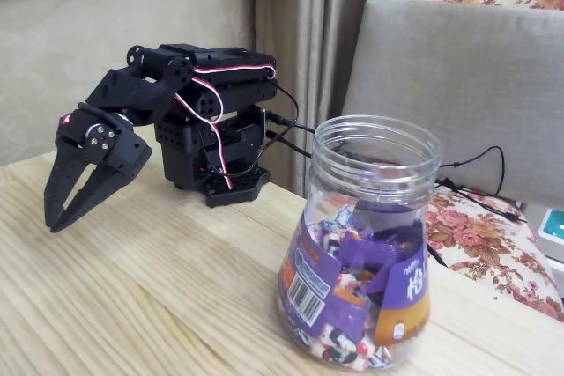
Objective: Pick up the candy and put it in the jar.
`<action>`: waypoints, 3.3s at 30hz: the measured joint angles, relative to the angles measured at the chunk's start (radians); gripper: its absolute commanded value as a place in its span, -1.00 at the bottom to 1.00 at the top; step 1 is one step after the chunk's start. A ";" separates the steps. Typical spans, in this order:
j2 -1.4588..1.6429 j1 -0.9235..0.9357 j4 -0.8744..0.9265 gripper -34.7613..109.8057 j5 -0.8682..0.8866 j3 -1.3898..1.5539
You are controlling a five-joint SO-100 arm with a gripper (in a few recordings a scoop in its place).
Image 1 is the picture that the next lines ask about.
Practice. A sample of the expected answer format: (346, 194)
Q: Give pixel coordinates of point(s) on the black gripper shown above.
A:
(100, 135)

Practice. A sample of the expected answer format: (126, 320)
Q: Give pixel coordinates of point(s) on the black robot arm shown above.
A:
(238, 94)

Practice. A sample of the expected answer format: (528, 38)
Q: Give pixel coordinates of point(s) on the white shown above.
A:
(343, 343)

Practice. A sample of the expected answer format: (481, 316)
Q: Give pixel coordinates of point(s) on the clear plastic candy jar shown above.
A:
(410, 288)

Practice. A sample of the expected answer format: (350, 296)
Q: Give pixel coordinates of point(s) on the beige curtain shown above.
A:
(308, 41)

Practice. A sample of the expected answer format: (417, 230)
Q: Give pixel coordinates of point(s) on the grey chair backrest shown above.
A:
(462, 85)

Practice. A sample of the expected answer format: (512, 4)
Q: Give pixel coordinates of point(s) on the floral seat cushion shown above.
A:
(484, 244)

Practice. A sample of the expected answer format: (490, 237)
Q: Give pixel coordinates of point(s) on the white device with teal screen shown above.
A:
(553, 230)

